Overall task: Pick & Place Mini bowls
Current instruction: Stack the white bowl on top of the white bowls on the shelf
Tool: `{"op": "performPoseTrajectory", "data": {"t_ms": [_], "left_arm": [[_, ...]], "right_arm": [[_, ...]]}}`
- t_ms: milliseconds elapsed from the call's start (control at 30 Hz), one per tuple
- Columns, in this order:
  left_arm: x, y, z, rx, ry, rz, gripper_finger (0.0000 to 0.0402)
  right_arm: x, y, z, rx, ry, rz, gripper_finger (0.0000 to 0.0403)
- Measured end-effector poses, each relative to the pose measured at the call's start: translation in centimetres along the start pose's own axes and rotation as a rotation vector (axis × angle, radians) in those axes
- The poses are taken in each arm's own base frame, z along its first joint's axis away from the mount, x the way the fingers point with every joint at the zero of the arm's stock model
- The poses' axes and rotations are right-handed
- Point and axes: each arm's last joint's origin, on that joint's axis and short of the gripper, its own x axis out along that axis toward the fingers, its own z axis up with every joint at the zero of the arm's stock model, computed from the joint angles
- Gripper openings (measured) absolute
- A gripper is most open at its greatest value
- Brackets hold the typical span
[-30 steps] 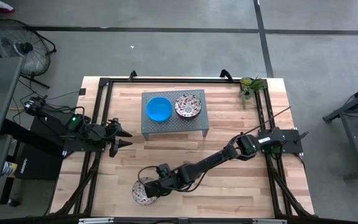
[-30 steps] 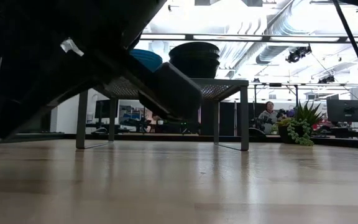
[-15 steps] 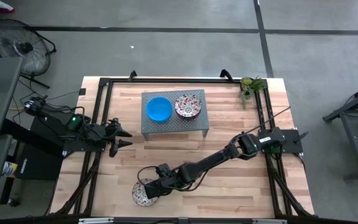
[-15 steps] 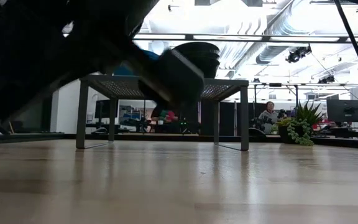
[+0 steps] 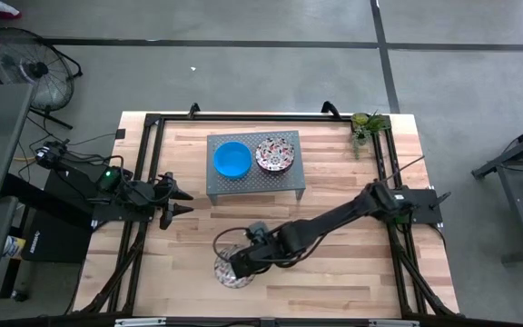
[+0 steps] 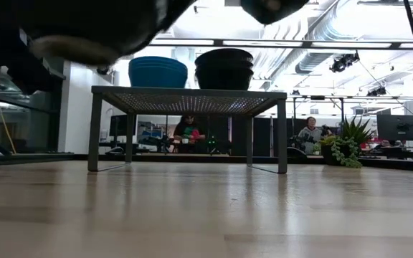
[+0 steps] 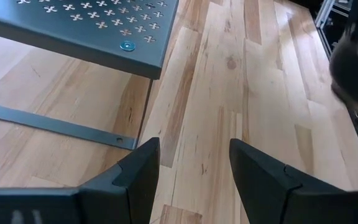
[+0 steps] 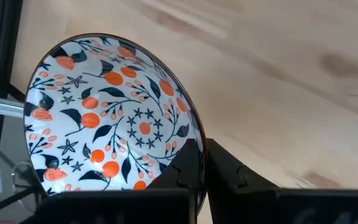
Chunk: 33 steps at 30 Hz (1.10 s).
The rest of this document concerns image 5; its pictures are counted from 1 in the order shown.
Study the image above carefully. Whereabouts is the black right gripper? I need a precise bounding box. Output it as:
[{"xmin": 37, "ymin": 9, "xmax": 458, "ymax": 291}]
[{"xmin": 227, "ymin": 235, "xmax": 285, "ymax": 281}]

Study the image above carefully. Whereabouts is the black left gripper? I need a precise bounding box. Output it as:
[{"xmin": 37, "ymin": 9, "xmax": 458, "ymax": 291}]
[{"xmin": 127, "ymin": 171, "xmax": 195, "ymax": 231}]

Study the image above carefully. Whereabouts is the grey perforated metal shelf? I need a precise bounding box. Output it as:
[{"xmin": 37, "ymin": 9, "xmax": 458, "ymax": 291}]
[{"xmin": 205, "ymin": 129, "xmax": 308, "ymax": 201}]

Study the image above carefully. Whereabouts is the black equipment case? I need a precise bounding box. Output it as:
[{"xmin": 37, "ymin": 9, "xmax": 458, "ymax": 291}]
[{"xmin": 19, "ymin": 162, "xmax": 94, "ymax": 264}]

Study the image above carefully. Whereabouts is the yellow white packet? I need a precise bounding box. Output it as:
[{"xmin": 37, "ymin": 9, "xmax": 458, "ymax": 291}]
[{"xmin": 1, "ymin": 234, "xmax": 27, "ymax": 261}]

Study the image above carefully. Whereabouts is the small potted green plant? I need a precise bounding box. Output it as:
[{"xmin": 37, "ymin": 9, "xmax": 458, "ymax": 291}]
[{"xmin": 350, "ymin": 110, "xmax": 392, "ymax": 160}]

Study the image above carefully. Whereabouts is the black floor fan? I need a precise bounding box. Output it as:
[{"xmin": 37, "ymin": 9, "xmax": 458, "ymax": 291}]
[{"xmin": 0, "ymin": 26, "xmax": 84, "ymax": 131}]

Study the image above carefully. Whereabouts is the person's white pink shoe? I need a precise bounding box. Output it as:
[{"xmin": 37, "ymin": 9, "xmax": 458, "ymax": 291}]
[{"xmin": 0, "ymin": 0, "xmax": 23, "ymax": 21}]

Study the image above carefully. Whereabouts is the dark grey metal stand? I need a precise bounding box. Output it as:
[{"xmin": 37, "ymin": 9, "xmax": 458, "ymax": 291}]
[{"xmin": 471, "ymin": 115, "xmax": 523, "ymax": 264}]

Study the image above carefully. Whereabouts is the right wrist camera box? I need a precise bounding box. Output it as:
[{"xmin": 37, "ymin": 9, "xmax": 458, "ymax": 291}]
[{"xmin": 244, "ymin": 220, "xmax": 271, "ymax": 243}]

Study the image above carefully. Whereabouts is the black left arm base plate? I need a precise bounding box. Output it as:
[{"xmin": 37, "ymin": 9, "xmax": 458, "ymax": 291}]
[{"xmin": 91, "ymin": 202, "xmax": 153, "ymax": 224}]

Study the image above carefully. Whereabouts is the black aluminium table frame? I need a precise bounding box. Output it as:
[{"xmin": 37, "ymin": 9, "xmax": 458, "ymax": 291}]
[{"xmin": 73, "ymin": 102, "xmax": 460, "ymax": 319}]

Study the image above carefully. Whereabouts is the silver metal bracket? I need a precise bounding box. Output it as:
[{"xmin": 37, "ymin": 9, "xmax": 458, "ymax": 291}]
[
  {"xmin": 113, "ymin": 317, "xmax": 168, "ymax": 327},
  {"xmin": 368, "ymin": 319, "xmax": 420, "ymax": 327}
]

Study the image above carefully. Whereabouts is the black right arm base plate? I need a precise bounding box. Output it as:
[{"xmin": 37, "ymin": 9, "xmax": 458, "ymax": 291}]
[{"xmin": 377, "ymin": 185, "xmax": 452, "ymax": 226}]

